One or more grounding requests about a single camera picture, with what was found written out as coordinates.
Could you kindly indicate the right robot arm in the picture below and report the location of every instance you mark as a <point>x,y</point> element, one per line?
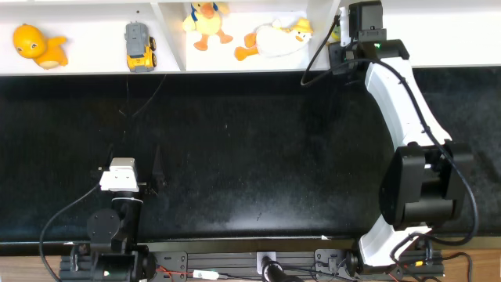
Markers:
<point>395,102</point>

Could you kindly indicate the white shelf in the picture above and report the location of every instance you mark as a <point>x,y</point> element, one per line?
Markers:
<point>450,39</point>

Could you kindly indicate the white plush duck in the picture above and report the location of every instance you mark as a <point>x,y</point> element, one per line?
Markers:
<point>278,41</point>

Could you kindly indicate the yellow rubber duck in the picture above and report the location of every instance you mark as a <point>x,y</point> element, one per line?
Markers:
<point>33,43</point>

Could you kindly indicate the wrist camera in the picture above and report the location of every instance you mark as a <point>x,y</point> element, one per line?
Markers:
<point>344,27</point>
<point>119,176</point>

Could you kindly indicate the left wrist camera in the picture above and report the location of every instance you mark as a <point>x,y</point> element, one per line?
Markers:
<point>119,176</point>

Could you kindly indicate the mounting rail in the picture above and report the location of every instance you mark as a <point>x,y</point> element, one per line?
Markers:
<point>235,266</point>

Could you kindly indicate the grey and yellow toy truck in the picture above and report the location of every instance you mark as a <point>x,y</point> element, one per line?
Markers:
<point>138,43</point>

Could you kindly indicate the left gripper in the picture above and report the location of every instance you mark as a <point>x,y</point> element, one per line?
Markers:
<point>146,189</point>

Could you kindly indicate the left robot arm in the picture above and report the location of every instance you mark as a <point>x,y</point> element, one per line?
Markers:
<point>125,223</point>

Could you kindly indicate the yellow plush duck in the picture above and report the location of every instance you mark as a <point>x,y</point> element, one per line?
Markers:
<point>207,23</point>

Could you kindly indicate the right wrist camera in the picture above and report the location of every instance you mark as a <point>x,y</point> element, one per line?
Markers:
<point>344,27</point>

